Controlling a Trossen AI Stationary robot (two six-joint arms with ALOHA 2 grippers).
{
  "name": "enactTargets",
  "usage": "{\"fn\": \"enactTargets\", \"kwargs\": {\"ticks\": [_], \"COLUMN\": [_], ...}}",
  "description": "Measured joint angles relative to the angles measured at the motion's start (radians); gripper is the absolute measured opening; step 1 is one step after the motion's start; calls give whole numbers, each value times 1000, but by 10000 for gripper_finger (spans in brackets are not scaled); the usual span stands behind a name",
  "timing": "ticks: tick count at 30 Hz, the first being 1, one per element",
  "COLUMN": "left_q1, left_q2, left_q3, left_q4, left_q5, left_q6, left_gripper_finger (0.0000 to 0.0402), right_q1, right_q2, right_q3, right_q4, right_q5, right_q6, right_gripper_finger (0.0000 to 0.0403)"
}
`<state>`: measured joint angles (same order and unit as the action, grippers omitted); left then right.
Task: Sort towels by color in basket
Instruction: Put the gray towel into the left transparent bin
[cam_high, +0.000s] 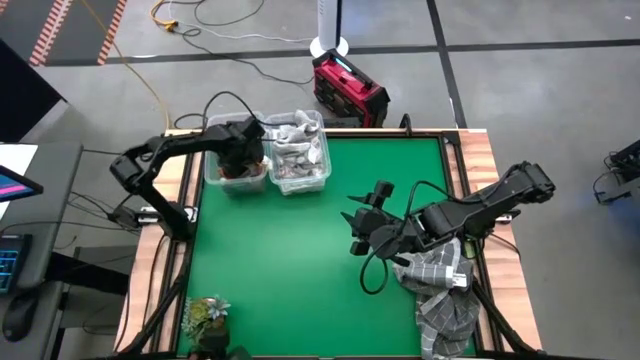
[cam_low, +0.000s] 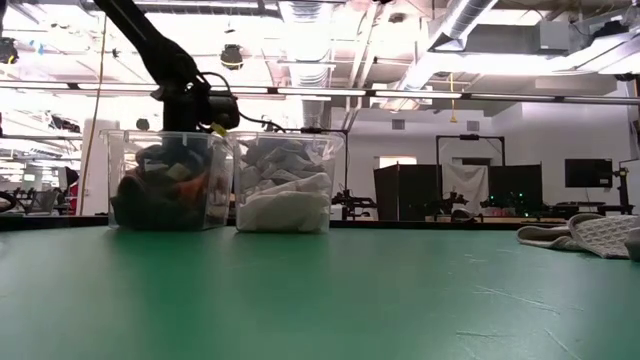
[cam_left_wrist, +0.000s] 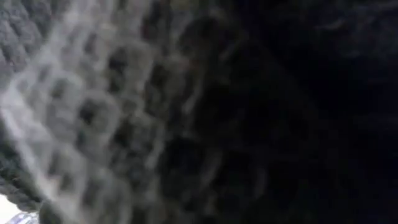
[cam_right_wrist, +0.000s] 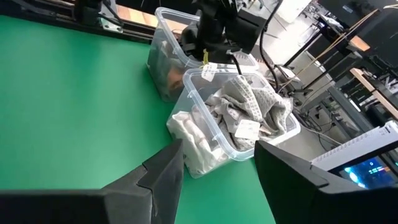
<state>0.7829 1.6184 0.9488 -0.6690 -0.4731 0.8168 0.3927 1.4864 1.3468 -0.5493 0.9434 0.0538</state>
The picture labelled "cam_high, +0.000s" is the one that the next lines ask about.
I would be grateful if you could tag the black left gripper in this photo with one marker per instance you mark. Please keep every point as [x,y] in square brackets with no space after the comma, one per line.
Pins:
[242,147]

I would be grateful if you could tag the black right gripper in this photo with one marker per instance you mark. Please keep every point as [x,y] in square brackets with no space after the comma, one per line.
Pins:
[385,230]

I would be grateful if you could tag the white towel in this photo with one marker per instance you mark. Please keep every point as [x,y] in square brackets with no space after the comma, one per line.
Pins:
[297,165]

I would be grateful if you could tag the light grey waffle towel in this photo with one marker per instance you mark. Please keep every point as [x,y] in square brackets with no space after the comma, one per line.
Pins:
[300,127]

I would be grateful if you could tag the grey towel solid white lines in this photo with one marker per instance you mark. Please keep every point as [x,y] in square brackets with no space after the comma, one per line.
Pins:
[435,267]

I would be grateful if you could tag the dark grey towel dotted lines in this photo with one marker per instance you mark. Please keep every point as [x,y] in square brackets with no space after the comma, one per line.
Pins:
[447,320]

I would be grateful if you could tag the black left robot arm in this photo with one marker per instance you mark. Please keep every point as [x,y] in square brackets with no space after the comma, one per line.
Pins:
[165,149]

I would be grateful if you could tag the clear plastic bin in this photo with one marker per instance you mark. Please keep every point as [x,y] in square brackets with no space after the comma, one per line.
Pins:
[235,186]
[300,186]

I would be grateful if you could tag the red and black power station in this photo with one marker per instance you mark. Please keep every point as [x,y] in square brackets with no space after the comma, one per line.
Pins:
[345,85]

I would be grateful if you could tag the wooden table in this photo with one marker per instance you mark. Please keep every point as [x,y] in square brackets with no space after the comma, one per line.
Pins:
[500,280]

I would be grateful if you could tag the green succulent plant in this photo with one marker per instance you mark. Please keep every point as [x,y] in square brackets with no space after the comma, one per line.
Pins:
[202,317]

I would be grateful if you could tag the grey desk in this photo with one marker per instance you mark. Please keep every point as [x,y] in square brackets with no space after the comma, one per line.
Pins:
[55,200]

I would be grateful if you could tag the black cabinet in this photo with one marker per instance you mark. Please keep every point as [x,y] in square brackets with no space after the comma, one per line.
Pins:
[25,95]

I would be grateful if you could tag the white paper sheet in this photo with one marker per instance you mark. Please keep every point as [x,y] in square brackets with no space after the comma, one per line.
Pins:
[15,156]

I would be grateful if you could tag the computer monitor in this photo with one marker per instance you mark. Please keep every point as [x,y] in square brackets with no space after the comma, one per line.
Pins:
[15,185]

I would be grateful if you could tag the backlit keyboard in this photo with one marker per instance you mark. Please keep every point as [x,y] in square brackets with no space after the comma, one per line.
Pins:
[7,265]

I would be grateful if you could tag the black computer mouse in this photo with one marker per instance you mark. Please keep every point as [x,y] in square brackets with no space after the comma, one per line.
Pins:
[17,315]

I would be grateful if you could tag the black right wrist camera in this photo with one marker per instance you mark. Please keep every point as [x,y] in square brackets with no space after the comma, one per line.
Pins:
[384,189]

